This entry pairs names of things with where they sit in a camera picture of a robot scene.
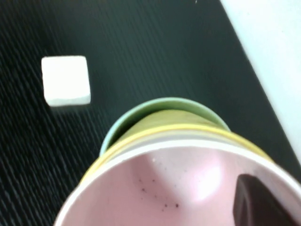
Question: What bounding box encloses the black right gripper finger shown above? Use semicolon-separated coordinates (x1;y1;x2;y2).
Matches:
232;173;301;226

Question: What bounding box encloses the light green plastic cup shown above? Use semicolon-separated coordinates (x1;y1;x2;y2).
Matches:
103;97;231;151

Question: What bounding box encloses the white cube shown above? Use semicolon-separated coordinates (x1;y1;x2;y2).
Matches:
41;55;92;107

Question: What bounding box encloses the pink plastic cup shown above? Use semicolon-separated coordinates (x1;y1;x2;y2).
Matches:
53;138;301;226

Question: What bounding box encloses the yellow plastic cup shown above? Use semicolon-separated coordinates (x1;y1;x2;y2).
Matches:
76;108;294;196

